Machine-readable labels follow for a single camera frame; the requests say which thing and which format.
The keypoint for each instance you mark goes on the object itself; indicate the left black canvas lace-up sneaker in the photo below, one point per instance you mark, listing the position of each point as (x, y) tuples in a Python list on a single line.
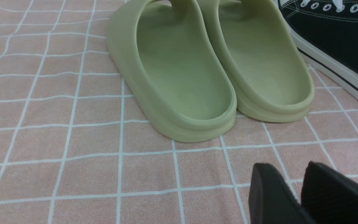
[(326, 34)]

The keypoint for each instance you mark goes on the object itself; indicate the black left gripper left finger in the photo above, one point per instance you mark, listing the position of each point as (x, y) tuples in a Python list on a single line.
[(271, 201)]

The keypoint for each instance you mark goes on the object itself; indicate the pink checkered tablecloth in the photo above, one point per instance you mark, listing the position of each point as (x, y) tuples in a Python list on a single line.
[(76, 149)]

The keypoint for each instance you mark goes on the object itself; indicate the right green foam slide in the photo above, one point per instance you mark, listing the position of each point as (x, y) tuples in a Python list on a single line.
[(252, 42)]

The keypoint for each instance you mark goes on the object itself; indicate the green foam slide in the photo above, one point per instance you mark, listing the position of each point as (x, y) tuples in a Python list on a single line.
[(252, 42), (165, 56)]

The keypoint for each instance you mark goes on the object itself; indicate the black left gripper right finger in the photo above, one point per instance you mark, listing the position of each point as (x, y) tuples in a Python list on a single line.
[(328, 196)]

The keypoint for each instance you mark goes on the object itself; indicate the left green foam slide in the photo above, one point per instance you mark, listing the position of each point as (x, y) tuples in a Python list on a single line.
[(165, 56)]

